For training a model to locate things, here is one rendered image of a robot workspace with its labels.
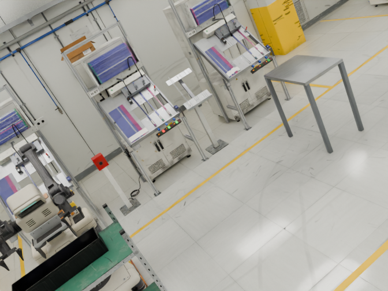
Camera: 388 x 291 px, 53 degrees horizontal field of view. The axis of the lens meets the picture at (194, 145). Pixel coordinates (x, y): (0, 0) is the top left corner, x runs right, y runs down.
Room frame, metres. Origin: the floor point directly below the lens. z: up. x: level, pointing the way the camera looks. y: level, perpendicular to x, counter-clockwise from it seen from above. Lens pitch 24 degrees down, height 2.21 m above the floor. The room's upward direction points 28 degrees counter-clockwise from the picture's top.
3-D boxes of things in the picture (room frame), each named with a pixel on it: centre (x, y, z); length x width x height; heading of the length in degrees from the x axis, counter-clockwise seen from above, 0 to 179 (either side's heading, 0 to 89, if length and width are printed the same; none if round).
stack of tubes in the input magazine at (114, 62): (4.73, 0.39, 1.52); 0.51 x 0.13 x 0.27; 106
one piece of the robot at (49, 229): (2.48, 1.20, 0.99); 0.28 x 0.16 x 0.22; 106
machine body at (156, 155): (4.83, 0.48, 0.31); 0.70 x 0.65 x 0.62; 106
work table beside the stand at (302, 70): (3.55, -1.29, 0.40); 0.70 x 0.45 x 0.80; 12
